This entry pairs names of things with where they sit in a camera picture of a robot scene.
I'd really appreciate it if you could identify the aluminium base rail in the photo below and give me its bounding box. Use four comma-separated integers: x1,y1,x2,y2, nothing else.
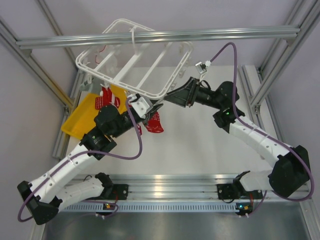
39,173,312,203

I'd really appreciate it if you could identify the red patterned sock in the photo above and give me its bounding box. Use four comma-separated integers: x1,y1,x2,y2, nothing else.
94,96,105,110

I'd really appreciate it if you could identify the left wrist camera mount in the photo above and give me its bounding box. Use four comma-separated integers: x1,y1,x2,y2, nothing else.
128,94,153,117

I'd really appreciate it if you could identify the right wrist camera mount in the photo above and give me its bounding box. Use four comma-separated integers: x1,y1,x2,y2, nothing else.
195,60,212,75

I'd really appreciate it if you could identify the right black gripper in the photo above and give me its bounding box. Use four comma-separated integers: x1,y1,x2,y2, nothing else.
164,77,224,110

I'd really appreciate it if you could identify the red sock in tray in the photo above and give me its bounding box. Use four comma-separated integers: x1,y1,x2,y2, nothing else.
144,112,164,134

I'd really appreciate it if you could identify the perforated cable duct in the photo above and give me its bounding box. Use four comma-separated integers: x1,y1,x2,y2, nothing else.
62,202,252,213

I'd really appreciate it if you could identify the yellow plastic tray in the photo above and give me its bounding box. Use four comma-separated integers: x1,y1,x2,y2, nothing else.
61,85,127,140

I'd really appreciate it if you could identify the white plastic clip hanger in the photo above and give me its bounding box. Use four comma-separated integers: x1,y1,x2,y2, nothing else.
75,18,194,100

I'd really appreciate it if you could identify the red white striped sock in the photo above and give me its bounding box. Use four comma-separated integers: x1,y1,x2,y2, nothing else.
100,86,127,113

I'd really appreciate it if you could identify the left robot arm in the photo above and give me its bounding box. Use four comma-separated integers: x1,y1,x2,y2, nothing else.
17,103,163,225

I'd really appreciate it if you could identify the aluminium top crossbar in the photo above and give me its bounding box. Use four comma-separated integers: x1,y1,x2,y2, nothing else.
15,25,301,49

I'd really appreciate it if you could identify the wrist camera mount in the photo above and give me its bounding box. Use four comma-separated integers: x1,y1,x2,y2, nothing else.
195,60,212,75
128,94,153,117

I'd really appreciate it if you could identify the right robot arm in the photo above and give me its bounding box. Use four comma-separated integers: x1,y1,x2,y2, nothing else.
164,77,311,199

